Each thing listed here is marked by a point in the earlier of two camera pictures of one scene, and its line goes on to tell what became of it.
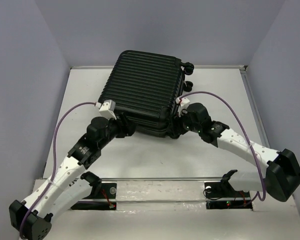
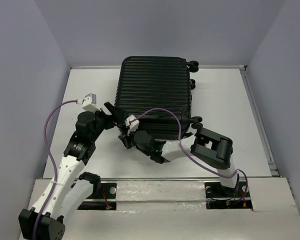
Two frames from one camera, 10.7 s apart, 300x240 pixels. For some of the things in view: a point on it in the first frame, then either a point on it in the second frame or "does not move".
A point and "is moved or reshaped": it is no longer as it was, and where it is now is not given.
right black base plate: x=221 y=195 does not move
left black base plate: x=102 y=190 does not move
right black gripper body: x=184 y=124 to x=134 y=144
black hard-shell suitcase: x=145 y=86 is moved or reshaped
